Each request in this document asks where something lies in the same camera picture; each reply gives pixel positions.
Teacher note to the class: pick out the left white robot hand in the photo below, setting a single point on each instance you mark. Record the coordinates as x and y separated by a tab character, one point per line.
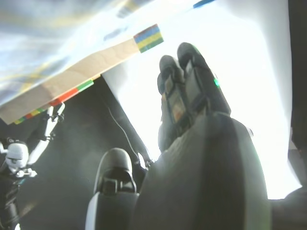
204	167

